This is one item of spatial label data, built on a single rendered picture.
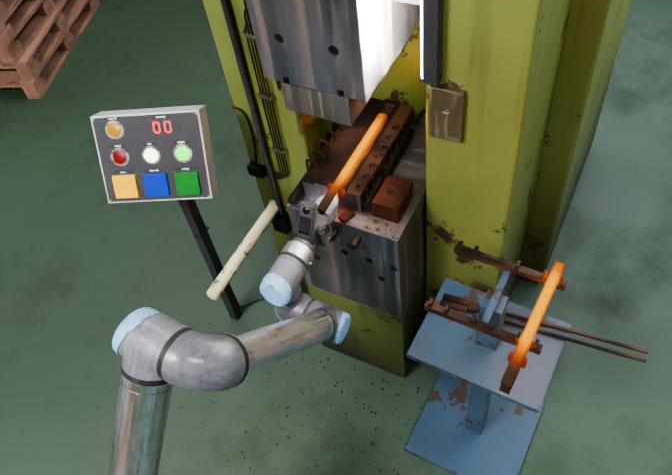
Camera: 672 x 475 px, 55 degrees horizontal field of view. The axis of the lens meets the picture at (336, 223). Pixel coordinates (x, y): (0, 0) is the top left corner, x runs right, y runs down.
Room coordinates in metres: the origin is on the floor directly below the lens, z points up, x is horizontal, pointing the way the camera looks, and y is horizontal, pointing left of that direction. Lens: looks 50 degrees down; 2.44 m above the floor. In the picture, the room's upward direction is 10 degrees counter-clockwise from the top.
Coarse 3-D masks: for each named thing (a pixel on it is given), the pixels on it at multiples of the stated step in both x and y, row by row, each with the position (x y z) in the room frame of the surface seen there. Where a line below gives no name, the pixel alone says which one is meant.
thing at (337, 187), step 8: (376, 120) 1.57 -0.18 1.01; (384, 120) 1.58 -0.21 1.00; (376, 128) 1.54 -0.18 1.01; (368, 136) 1.51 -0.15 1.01; (360, 144) 1.48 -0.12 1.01; (368, 144) 1.47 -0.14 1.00; (360, 152) 1.44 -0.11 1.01; (352, 160) 1.41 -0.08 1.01; (344, 168) 1.38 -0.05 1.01; (352, 168) 1.38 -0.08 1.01; (344, 176) 1.35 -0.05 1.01; (328, 184) 1.32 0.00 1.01; (336, 184) 1.32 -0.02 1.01; (344, 184) 1.33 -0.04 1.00; (328, 192) 1.29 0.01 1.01; (336, 192) 1.29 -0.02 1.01; (328, 200) 1.26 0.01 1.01; (320, 208) 1.24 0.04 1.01
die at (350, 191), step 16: (368, 112) 1.64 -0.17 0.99; (400, 112) 1.61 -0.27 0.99; (352, 128) 1.57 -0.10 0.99; (368, 128) 1.55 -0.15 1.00; (384, 128) 1.54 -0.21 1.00; (336, 144) 1.52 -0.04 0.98; (352, 144) 1.50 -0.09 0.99; (320, 160) 1.46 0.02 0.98; (336, 160) 1.44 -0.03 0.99; (368, 160) 1.42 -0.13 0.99; (320, 176) 1.39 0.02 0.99; (336, 176) 1.36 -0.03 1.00; (352, 176) 1.35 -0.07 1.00; (368, 176) 1.35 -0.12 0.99; (304, 192) 1.39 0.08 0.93; (320, 192) 1.35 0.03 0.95; (352, 192) 1.30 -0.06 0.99; (352, 208) 1.29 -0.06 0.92
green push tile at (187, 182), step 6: (174, 174) 1.45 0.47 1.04; (180, 174) 1.45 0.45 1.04; (186, 174) 1.44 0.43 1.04; (192, 174) 1.44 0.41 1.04; (198, 174) 1.44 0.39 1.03; (180, 180) 1.44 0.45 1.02; (186, 180) 1.44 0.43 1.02; (192, 180) 1.43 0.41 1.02; (198, 180) 1.43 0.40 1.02; (180, 186) 1.43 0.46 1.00; (186, 186) 1.43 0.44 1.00; (192, 186) 1.42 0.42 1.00; (198, 186) 1.42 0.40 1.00; (180, 192) 1.42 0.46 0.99; (186, 192) 1.42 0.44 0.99; (192, 192) 1.41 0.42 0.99; (198, 192) 1.41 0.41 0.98
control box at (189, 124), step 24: (96, 120) 1.58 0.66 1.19; (120, 120) 1.57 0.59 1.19; (144, 120) 1.55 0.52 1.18; (168, 120) 1.54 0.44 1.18; (192, 120) 1.52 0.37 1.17; (96, 144) 1.55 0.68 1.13; (120, 144) 1.53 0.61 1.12; (144, 144) 1.52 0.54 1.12; (168, 144) 1.50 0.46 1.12; (192, 144) 1.49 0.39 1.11; (120, 168) 1.50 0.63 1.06; (144, 168) 1.48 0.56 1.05; (168, 168) 1.47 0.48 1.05; (192, 168) 1.46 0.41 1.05; (144, 192) 1.45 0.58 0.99; (216, 192) 1.45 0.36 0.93
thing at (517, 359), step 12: (564, 264) 0.95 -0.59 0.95; (552, 276) 0.92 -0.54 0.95; (552, 288) 0.88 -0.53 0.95; (540, 300) 0.85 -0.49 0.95; (540, 312) 0.82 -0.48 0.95; (528, 324) 0.79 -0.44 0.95; (528, 336) 0.76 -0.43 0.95; (516, 348) 0.73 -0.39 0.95; (528, 348) 0.73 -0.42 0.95; (516, 360) 0.69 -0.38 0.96; (516, 372) 0.66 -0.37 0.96; (504, 384) 0.64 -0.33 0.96
